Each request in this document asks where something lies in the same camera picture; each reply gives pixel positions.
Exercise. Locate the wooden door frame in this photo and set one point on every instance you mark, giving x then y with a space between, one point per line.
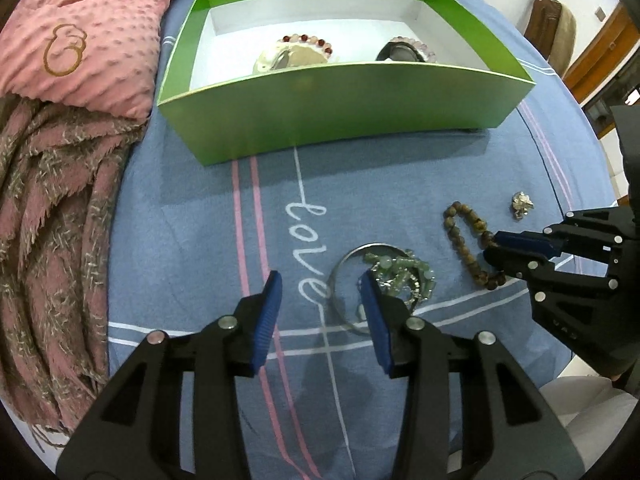
607 73

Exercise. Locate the brown wooden chair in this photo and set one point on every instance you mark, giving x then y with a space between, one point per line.
552 30

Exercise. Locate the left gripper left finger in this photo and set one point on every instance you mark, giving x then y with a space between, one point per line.
170 411

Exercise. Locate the green cardboard box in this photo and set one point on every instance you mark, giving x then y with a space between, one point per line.
222 111

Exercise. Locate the silver metal bangle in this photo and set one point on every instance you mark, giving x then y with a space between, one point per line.
395 269

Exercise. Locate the black fitness band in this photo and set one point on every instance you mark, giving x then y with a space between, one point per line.
400 52

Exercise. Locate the gold flower brooch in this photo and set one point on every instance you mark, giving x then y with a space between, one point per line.
521 204

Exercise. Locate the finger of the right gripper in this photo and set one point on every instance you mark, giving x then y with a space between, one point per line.
536 243
521 260

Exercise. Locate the pink dotted bear blanket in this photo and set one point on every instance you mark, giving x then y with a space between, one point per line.
100 55

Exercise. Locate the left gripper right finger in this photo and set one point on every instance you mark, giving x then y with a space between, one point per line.
471 412

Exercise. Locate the blue striped bed sheet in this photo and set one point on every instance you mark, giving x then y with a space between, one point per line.
189 241

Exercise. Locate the cream white wristwatch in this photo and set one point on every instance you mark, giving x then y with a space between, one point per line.
284 56

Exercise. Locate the pink woven fringed scarf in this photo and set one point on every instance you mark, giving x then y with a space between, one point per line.
61 169

